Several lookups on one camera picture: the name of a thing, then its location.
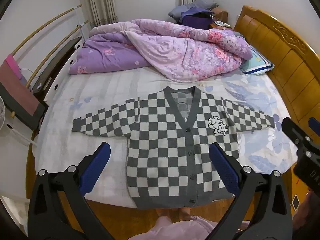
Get leaf print bed sheet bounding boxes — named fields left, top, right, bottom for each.
left=32, top=66, right=299, bottom=209

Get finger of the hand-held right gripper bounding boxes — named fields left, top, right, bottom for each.
left=309, top=117, right=320, bottom=131
left=281, top=117, right=314, bottom=147

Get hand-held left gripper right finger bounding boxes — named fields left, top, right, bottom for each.
left=209, top=142, right=294, bottom=240

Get wooden bed headboard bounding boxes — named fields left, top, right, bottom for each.
left=233, top=5, right=320, bottom=155

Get wooden nightstand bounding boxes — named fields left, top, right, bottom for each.
left=209, top=20, right=233, bottom=31

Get black flat television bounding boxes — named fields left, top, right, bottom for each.
left=32, top=36, right=83, bottom=93

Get wooden wall rail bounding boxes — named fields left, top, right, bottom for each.
left=11, top=4, right=83, bottom=56
left=25, top=20, right=89, bottom=88

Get blue-grey pillow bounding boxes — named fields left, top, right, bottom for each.
left=168, top=5, right=191, bottom=22

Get person's pink clothing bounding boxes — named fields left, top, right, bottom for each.
left=150, top=215, right=216, bottom=240

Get brown covered chair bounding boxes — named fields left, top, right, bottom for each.
left=212, top=7, right=228, bottom=22

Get white electric fan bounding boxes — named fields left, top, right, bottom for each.
left=0, top=95, right=12, bottom=131

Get purple pink floral quilt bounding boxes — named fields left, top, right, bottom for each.
left=68, top=19, right=252, bottom=83

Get teal striped pillow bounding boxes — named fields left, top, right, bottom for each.
left=239, top=47, right=275, bottom=76

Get white cabinet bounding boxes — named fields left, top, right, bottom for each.
left=45, top=40, right=84, bottom=103

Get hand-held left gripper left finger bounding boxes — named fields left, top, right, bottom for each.
left=27, top=142, right=118, bottom=240

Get grey white checkered cardigan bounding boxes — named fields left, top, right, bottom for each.
left=72, top=86, right=275, bottom=210

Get grey pillow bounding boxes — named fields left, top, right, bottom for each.
left=184, top=0, right=218, bottom=12

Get dark purple cloth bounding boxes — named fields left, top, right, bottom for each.
left=180, top=7, right=215, bottom=28

